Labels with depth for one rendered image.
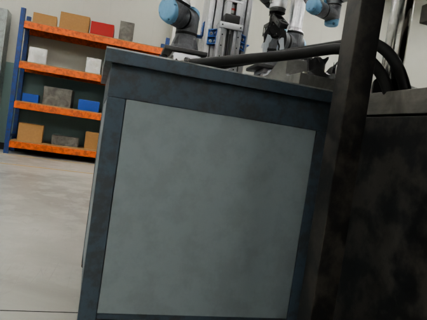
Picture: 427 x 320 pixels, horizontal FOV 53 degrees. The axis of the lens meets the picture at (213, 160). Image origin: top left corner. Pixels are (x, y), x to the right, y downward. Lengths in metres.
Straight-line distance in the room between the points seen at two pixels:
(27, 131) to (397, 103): 5.87
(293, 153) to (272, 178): 0.10
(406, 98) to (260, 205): 0.51
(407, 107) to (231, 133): 0.48
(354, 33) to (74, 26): 5.94
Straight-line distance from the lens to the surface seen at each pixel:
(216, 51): 2.47
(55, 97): 6.64
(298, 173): 1.36
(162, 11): 2.26
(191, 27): 2.35
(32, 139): 6.60
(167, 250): 1.28
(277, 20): 1.94
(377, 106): 1.22
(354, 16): 1.04
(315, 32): 8.19
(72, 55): 7.15
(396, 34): 1.32
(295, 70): 1.61
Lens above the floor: 0.60
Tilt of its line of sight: 3 degrees down
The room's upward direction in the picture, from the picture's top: 8 degrees clockwise
